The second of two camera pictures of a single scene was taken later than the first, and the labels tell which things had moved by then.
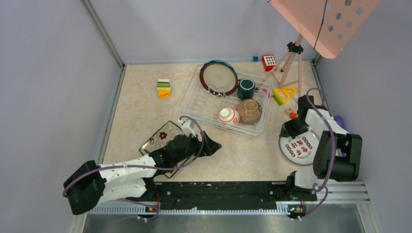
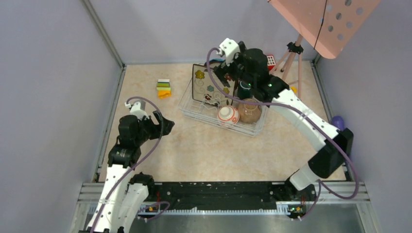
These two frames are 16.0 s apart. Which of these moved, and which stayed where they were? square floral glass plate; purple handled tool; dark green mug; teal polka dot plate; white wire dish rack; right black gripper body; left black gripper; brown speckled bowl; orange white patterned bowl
Moved: square floral glass plate; right black gripper body; left black gripper
Stayed: purple handled tool; brown speckled bowl; orange white patterned bowl; teal polka dot plate; dark green mug; white wire dish rack
